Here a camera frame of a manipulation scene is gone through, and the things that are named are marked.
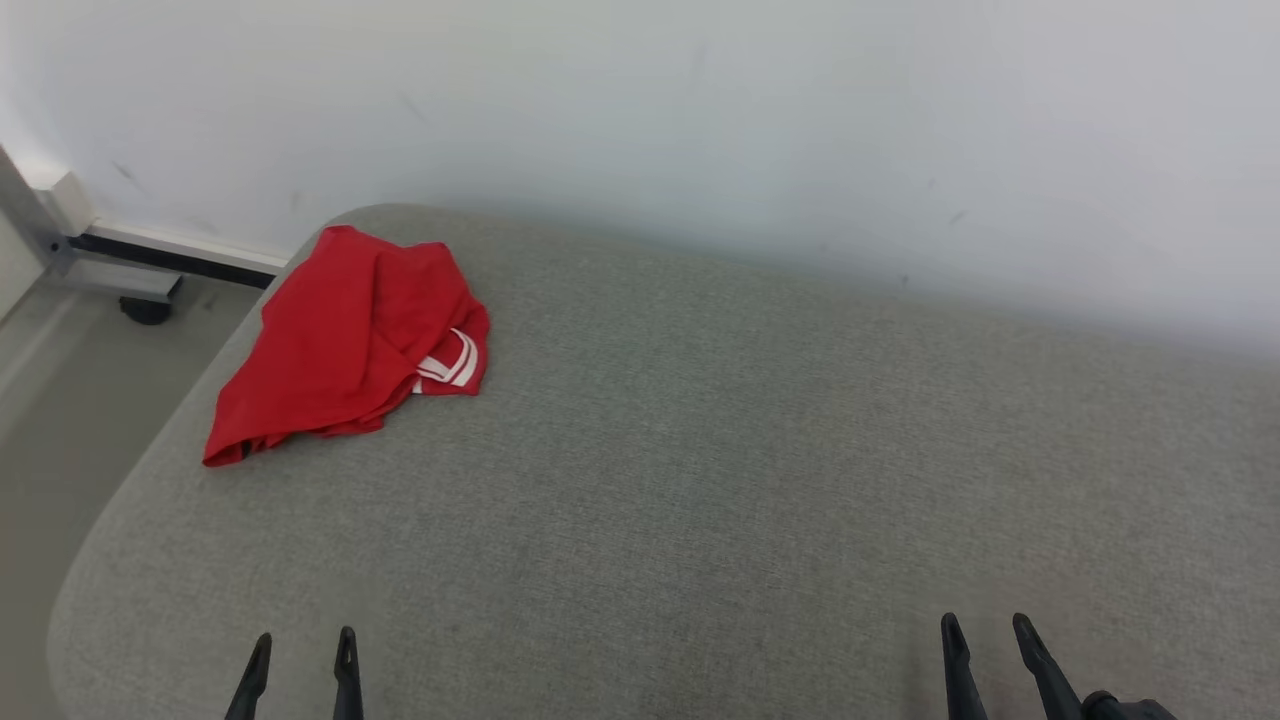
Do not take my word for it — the white black base rail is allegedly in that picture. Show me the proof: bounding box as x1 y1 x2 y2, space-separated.
68 220 293 301

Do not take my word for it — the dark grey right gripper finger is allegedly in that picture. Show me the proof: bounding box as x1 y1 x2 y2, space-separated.
1012 612 1089 720
940 612 991 720

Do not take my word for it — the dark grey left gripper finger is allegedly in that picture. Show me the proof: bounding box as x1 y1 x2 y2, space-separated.
224 632 273 720
333 626 366 720

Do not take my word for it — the black caster wheel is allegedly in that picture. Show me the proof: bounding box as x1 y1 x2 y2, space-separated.
118 295 183 327

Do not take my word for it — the red jersey with white sleeves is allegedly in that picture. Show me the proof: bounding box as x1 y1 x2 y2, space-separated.
202 225 491 468

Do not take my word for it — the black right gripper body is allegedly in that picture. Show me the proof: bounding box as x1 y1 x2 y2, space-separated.
1082 692 1181 720

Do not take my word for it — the grey metal partition post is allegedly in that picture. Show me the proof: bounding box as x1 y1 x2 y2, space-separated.
0 145 79 276

